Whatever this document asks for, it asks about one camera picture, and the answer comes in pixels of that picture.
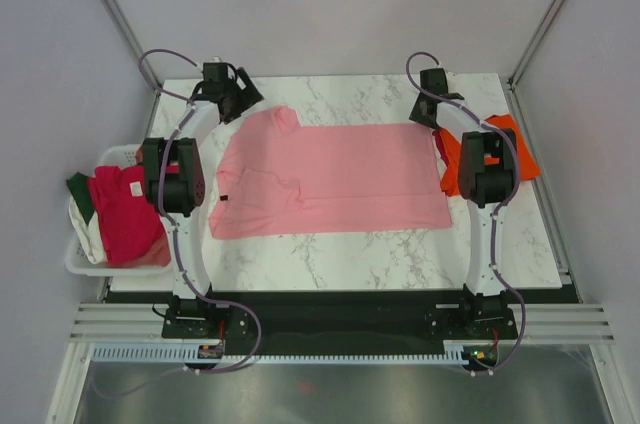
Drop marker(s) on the left aluminium frame post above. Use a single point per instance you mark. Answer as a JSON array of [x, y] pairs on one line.
[[117, 14]]

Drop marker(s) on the orange folded t shirt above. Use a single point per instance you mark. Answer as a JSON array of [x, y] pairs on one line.
[[528, 167]]

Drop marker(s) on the right aluminium frame post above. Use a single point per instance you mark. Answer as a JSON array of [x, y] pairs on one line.
[[542, 30]]

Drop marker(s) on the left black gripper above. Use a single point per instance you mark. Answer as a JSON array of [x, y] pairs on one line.
[[249, 97]]

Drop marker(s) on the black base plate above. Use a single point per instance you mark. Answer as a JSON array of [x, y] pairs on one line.
[[350, 322]]

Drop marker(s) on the dark green t shirt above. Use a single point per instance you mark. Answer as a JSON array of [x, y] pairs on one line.
[[79, 191]]

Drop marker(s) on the white cable duct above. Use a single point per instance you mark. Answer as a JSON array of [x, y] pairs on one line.
[[199, 354]]

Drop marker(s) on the aluminium frame post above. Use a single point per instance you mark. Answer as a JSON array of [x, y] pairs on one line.
[[542, 30], [117, 14]]

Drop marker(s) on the magenta t shirt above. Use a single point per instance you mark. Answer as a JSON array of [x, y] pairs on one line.
[[110, 189]]

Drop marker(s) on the white laundry basket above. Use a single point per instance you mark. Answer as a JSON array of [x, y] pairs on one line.
[[76, 261]]

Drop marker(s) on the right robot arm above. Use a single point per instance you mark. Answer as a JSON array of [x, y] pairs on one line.
[[488, 178]]

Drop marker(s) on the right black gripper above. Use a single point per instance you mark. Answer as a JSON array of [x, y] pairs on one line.
[[416, 113]]

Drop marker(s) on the pink t shirt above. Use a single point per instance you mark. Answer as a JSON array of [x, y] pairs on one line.
[[280, 177]]

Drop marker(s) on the white t shirt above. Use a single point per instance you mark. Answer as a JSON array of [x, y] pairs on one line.
[[88, 233]]

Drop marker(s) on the dark red folded t shirt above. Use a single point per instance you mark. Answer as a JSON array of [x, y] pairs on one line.
[[441, 146]]

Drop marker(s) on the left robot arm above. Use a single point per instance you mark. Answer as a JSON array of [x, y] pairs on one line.
[[175, 185]]

